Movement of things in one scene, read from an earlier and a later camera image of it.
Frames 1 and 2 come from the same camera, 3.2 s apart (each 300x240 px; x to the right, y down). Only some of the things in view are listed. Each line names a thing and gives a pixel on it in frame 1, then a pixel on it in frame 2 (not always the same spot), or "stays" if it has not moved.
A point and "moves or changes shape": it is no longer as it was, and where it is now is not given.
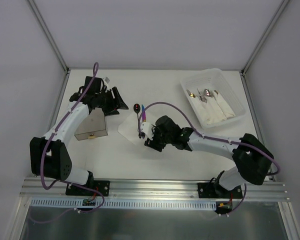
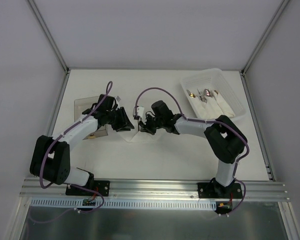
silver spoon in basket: [207, 92] stays
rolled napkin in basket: [227, 112] stays
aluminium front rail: [40, 188] stays
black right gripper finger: [155, 145] -> [149, 128]
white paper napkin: [129, 128] moves or changes shape
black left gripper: [112, 100] -> [118, 118]
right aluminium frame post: [242, 72] stays
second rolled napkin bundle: [210, 113] stays
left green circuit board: [90, 202] stays
